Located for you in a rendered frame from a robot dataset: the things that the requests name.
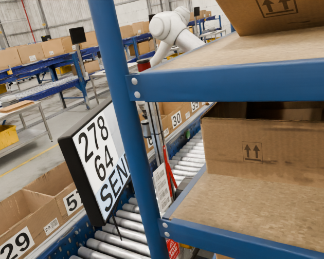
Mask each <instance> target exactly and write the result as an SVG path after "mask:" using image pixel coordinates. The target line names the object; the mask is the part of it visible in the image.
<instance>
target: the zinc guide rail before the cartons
mask: <svg viewBox="0 0 324 259"><path fill-rule="evenodd" d="M208 103H209V104H210V105H211V104H212V103H213V102H208ZM210 105H204V106H203V107H202V108H201V109H200V110H198V111H197V112H196V113H195V114H194V115H193V116H191V117H190V118H189V119H188V120H187V121H186V122H184V123H183V124H182V125H181V126H180V127H178V128H177V129H176V130H175V131H174V132H173V133H171V134H170V135H169V136H168V137H167V138H166V139H165V141H166V144H167V143H168V142H169V141H170V140H171V139H173V138H174V137H175V136H176V135H177V134H178V133H179V132H180V131H182V130H183V129H184V128H185V127H186V126H187V125H188V124H189V123H191V122H192V121H193V120H194V119H195V118H196V117H197V116H199V115H200V114H201V113H202V112H203V111H204V110H205V109H207V108H208V107H209V106H210ZM154 154H155V151H154V149H153V150H151V151H150V152H149V153H147V156H148V160H149V159H150V158H151V157H152V156H153V155H154ZM86 214H87V213H86V211H85V208H83V209H82V210H80V211H79V212H78V213H77V214H76V215H75V216H73V217H72V218H71V219H70V220H69V221H67V222H66V223H65V224H64V225H63V226H62V227H60V228H59V229H58V230H57V231H56V232H55V233H53V234H52V235H51V236H50V237H49V238H47V239H46V240H45V241H44V242H42V243H41V244H40V245H39V246H38V247H36V248H35V249H34V250H33V251H32V252H31V253H29V254H28V255H27V256H26V257H25V258H24V259H36V258H37V257H39V256H40V255H41V254H42V253H43V252H44V251H45V250H46V249H48V248H49V247H50V246H51V245H52V244H53V243H54V242H56V241H57V240H58V239H59V238H60V237H61V236H62V235H63V234H65V233H66V232H67V231H68V230H69V229H70V228H71V227H73V226H74V225H75V224H76V223H77V222H78V221H79V220H80V219H82V218H83V217H84V216H85V215H86Z"/></svg>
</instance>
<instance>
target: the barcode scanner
mask: <svg viewBox="0 0 324 259"><path fill-rule="evenodd" d="M192 179H193V178H191V177H185V178H184V179H183V180H182V181H181V182H180V184H179V185H178V187H177V188H176V190H175V196H176V198H178V196H179V195H180V194H181V192H182V191H183V190H184V189H185V187H186V186H187V185H188V184H189V182H190V181H191V180H192Z"/></svg>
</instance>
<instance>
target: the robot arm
mask: <svg viewBox="0 0 324 259"><path fill-rule="evenodd" d="M189 20H190V11H189V10H188V9H186V8H185V7H183V6H179V7H177V8H176V9H175V10H174V11H172V12H171V11H165V12H160V13H158V14H156V15H155V16H153V18H152V19H151V21H150V24H149V31H150V33H151V35H152V36H153V37H155V38H156V39H158V40H160V41H161V42H160V45H159V48H158V50H157V52H156V54H155V55H154V56H153V58H152V59H151V60H150V63H151V67H153V66H156V65H158V64H159V63H160V62H161V61H162V60H163V59H164V57H165V56H166V55H167V53H168V52H169V51H170V49H171V48H172V47H173V46H177V47H178V48H180V49H181V50H182V51H184V52H188V51H190V50H193V49H195V48H197V47H200V46H202V45H204V44H205V43H204V42H203V41H202V40H200V39H199V38H198V37H196V36H195V35H194V34H192V33H191V32H190V31H188V30H187V25H188V23H189ZM136 102H137V104H138V106H139V108H140V109H141V110H142V112H143V114H142V116H143V117H144V118H145V119H148V116H147V111H146V106H145V102H144V101H136Z"/></svg>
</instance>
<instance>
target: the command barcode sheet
mask: <svg viewBox="0 0 324 259"><path fill-rule="evenodd" d="M165 166H166V164H165V163H164V162H163V163H162V164H161V165H160V166H159V167H158V168H157V169H156V170H155V171H154V172H153V177H154V182H155V187H156V191H157V196H158V201H159V206H160V210H161V214H162V213H163V212H164V211H165V209H166V208H167V207H168V206H169V204H170V203H171V197H170V191H169V186H168V181H167V176H166V171H165Z"/></svg>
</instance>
